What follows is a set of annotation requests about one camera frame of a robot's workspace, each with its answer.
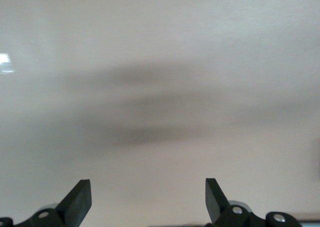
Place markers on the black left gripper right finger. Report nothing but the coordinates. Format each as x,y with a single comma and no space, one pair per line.
217,207

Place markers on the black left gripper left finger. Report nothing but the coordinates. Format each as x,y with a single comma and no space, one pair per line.
77,207

